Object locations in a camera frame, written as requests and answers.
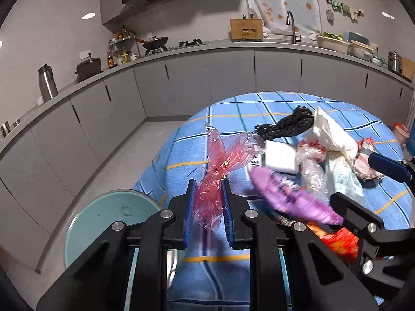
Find corner spice rack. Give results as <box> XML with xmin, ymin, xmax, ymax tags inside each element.
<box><xmin>108</xmin><ymin>23</ymin><xmax>137</xmax><ymax>67</ymax></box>

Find clear plastic bag red print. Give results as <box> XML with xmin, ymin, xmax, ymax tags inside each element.
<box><xmin>296</xmin><ymin>134</ymin><xmax>331</xmax><ymax>201</ymax></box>

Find white foam block with label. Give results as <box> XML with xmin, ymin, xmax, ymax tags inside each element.
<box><xmin>248</xmin><ymin>141</ymin><xmax>299</xmax><ymax>175</ymax></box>

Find light blue container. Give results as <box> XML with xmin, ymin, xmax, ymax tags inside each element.
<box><xmin>342</xmin><ymin>31</ymin><xmax>370</xmax><ymax>44</ymax></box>

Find blue plaid tablecloth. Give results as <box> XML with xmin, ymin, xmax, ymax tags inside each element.
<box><xmin>133</xmin><ymin>91</ymin><xmax>415</xmax><ymax>311</ymax></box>

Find black mesh scrubber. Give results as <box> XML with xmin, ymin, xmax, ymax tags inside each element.
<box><xmin>254</xmin><ymin>104</ymin><xmax>316</xmax><ymax>141</ymax></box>

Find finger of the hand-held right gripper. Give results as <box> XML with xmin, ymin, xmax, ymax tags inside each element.
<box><xmin>329</xmin><ymin>192</ymin><xmax>386</xmax><ymax>276</ymax></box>
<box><xmin>368</xmin><ymin>152</ymin><xmax>415</xmax><ymax>183</ymax></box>

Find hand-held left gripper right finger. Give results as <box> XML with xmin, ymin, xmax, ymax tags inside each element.
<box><xmin>221</xmin><ymin>176</ymin><xmax>380</xmax><ymax>311</ymax></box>

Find beige plastic basin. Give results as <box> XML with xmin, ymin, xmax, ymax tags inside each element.
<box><xmin>350</xmin><ymin>40</ymin><xmax>374</xmax><ymax>60</ymax></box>

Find green wall hook rail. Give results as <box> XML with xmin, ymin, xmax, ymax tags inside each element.
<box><xmin>326</xmin><ymin>0</ymin><xmax>364</xmax><ymax>23</ymax></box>

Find purple snack wrapper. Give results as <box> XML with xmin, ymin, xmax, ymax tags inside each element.
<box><xmin>251</xmin><ymin>165</ymin><xmax>344</xmax><ymax>225</ymax></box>

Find red patterned cloth scrap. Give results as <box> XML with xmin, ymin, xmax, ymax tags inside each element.
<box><xmin>352</xmin><ymin>138</ymin><xmax>385</xmax><ymax>182</ymax></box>

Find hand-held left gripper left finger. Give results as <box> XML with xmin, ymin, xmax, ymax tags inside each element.
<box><xmin>36</xmin><ymin>178</ymin><xmax>198</xmax><ymax>311</ymax></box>

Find dark kitchen faucet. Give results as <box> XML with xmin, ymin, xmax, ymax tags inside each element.
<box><xmin>285</xmin><ymin>10</ymin><xmax>302</xmax><ymax>44</ymax></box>

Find stainless steel thermos jug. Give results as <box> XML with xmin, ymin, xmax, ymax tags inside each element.
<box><xmin>38</xmin><ymin>64</ymin><xmax>59</xmax><ymax>102</ymax></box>

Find orange snack wrapper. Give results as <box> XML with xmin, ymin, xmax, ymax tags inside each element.
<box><xmin>306</xmin><ymin>222</ymin><xmax>360</xmax><ymax>263</ymax></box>

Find grey kitchen counter cabinets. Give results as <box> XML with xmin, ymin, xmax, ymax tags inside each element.
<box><xmin>0</xmin><ymin>40</ymin><xmax>415</xmax><ymax>273</ymax></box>

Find black gas hob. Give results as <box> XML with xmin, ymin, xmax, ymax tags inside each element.
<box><xmin>144</xmin><ymin>39</ymin><xmax>210</xmax><ymax>55</ymax></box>

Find black cooking pot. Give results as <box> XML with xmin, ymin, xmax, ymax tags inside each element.
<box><xmin>75</xmin><ymin>57</ymin><xmax>102</xmax><ymax>82</ymax></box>

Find pink plastic wrapper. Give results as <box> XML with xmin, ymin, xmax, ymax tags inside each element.
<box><xmin>194</xmin><ymin>121</ymin><xmax>268</xmax><ymax>234</ymax></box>

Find teal basin with steel rim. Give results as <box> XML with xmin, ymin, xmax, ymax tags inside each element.
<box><xmin>64</xmin><ymin>188</ymin><xmax>179</xmax><ymax>295</ymax></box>

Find light green plastic bag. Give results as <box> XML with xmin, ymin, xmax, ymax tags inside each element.
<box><xmin>324</xmin><ymin>152</ymin><xmax>365</xmax><ymax>201</ymax></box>

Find stainless steel pot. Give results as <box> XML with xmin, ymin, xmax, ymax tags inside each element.
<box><xmin>387</xmin><ymin>51</ymin><xmax>403</xmax><ymax>73</ymax></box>

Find beige basin with vegetables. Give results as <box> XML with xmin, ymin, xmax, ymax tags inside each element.
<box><xmin>316</xmin><ymin>32</ymin><xmax>351</xmax><ymax>53</ymax></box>

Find red lidded container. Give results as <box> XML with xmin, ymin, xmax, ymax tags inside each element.
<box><xmin>394</xmin><ymin>122</ymin><xmax>411</xmax><ymax>143</ymax></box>

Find white waffle cloth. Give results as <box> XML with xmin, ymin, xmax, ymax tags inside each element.
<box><xmin>312</xmin><ymin>106</ymin><xmax>359</xmax><ymax>166</ymax></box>

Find black wok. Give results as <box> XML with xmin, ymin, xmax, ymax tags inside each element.
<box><xmin>135</xmin><ymin>36</ymin><xmax>169</xmax><ymax>51</ymax></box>

